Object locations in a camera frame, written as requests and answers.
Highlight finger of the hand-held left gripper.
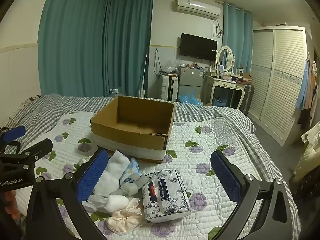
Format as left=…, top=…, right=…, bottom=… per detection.
left=0, top=138, right=54, bottom=165
left=0, top=126, right=27, bottom=146

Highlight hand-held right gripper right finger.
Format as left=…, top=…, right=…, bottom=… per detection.
left=210, top=150, right=294, bottom=240

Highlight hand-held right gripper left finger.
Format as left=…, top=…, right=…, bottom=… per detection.
left=25, top=147, right=109, bottom=240

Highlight white socks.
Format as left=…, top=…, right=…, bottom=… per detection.
left=94, top=150, right=132, bottom=197

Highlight white cloth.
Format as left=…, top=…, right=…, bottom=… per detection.
left=81, top=194, right=108, bottom=212
left=104, top=194, right=131, bottom=213

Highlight pale grey cloth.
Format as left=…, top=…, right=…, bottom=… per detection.
left=111, top=174, right=151, bottom=196

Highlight brown cardboard box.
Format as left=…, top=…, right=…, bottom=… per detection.
left=90, top=96, right=175, bottom=165

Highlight cream cloth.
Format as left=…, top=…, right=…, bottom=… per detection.
left=106, top=197, right=146, bottom=231

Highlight floral print tissue pack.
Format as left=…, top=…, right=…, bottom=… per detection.
left=142, top=169, right=192, bottom=224

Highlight person's left hand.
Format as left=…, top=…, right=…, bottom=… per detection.
left=0, top=189, right=22, bottom=221

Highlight floral white quilt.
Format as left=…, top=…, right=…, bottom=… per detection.
left=15, top=110, right=301, bottom=240

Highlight bed with floral quilt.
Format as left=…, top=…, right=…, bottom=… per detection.
left=0, top=94, right=256, bottom=160

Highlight dark suitcase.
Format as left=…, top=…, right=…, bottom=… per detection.
left=242, top=84, right=255, bottom=116

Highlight blue plastic bag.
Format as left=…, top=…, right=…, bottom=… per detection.
left=178, top=94, right=204, bottom=106

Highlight pile of pale clothes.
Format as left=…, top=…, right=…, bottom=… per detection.
left=291, top=125, right=320, bottom=202

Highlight white dressing table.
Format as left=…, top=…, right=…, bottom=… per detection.
left=202, top=74, right=247, bottom=109

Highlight silver small fridge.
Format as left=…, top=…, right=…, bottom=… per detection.
left=178, top=66, right=206, bottom=103

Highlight teal curtain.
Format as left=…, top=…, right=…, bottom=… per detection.
left=222, top=2, right=254, bottom=75
left=104, top=0, right=154, bottom=98
left=37, top=0, right=110, bottom=97

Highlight white ribbed suitcase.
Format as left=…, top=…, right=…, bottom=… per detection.
left=160, top=74, right=179, bottom=103

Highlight white mop pole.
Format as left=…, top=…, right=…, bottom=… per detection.
left=138, top=52, right=149, bottom=97

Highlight white louvred wardrobe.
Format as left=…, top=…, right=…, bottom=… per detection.
left=247, top=26, right=308, bottom=148

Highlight white oval vanity mirror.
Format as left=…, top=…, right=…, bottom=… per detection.
left=215, top=45, right=236, bottom=72

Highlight hanging blue garment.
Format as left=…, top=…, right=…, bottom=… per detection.
left=296, top=59, right=310, bottom=110

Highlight clear plastic bag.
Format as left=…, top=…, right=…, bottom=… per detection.
left=162, top=59, right=181, bottom=74

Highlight hanging pale clothes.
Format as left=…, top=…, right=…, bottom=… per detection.
left=306, top=55, right=320, bottom=127

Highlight white air conditioner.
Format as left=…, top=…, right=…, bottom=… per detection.
left=175, top=0, right=222, bottom=20

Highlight hanging black cable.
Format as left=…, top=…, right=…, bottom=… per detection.
left=154, top=48, right=163, bottom=76

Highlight black wall television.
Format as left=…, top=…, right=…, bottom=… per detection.
left=179, top=33, right=218, bottom=61

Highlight air conditioner power cord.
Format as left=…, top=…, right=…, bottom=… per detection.
left=213, top=19, right=224, bottom=38

